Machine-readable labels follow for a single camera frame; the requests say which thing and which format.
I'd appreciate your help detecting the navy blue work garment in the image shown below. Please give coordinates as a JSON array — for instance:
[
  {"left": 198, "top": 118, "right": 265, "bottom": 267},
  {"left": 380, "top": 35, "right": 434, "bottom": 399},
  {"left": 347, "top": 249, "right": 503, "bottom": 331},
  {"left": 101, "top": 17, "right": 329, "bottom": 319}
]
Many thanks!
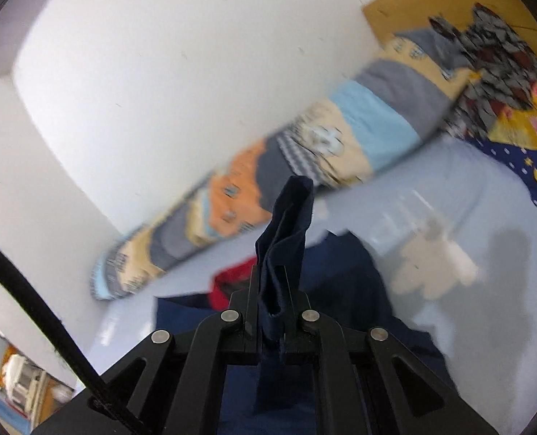
[{"left": 155, "top": 177, "right": 459, "bottom": 434}]

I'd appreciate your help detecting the red garment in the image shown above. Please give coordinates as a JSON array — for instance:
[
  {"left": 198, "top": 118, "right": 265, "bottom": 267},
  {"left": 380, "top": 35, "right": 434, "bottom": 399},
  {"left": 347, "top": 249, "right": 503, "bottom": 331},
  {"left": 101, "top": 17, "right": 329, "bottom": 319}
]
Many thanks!
[{"left": 209, "top": 257, "right": 257, "bottom": 310}]

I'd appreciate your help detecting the white rack shelf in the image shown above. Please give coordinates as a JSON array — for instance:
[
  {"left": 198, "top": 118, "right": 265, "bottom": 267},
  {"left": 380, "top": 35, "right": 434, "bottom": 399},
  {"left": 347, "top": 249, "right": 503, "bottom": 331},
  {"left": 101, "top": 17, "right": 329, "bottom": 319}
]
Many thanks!
[{"left": 1, "top": 353, "right": 46, "bottom": 414}]

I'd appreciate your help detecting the patchwork rolled quilt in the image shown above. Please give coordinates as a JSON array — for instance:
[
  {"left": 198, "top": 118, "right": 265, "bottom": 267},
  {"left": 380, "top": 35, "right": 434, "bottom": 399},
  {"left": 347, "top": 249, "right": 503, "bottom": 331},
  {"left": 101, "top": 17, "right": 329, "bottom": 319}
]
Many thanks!
[{"left": 91, "top": 29, "right": 471, "bottom": 301}]

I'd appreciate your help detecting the yellow navy star blanket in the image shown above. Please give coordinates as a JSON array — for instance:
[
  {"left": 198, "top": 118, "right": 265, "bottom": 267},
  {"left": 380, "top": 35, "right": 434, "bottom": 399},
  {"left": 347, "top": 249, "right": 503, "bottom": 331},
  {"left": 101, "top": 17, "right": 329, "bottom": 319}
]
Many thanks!
[{"left": 466, "top": 82, "right": 537, "bottom": 207}]

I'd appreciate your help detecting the grey black patterned cloth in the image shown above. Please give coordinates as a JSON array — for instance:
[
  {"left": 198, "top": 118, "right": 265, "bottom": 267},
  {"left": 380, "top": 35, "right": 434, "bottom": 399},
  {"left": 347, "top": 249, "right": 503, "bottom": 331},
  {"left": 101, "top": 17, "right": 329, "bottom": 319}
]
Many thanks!
[{"left": 430, "top": 3, "right": 537, "bottom": 138}]

